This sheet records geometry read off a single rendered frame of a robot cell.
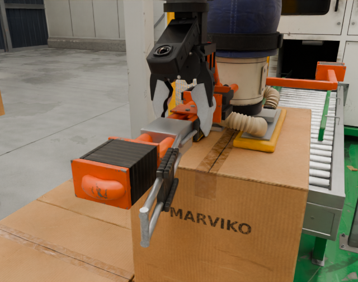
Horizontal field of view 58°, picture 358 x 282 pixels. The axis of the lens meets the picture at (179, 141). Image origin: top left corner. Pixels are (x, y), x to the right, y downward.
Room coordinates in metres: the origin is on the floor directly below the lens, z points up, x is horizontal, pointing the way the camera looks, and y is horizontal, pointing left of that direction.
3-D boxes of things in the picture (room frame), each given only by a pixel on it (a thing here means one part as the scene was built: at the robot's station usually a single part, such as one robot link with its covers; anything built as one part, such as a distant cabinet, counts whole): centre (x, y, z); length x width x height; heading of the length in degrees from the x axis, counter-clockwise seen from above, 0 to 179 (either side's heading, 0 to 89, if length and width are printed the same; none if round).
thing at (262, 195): (0.89, -0.17, 0.74); 0.60 x 0.40 x 0.40; 158
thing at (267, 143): (0.88, -0.24, 0.97); 0.34 x 0.10 x 0.05; 158
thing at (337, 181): (2.14, -1.12, 0.50); 2.31 x 0.05 x 0.19; 155
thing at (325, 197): (1.22, -0.32, 0.58); 0.70 x 0.03 x 0.06; 65
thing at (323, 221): (1.22, -0.32, 0.47); 0.70 x 0.03 x 0.15; 65
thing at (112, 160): (0.36, 0.07, 1.08); 0.08 x 0.07 x 0.05; 158
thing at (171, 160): (0.39, -0.01, 1.07); 0.31 x 0.03 x 0.05; 171
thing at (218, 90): (0.68, -0.06, 1.08); 0.10 x 0.08 x 0.06; 68
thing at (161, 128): (0.48, 0.02, 1.07); 0.07 x 0.07 x 0.04; 68
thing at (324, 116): (2.48, -1.22, 0.60); 1.60 x 0.10 x 0.09; 155
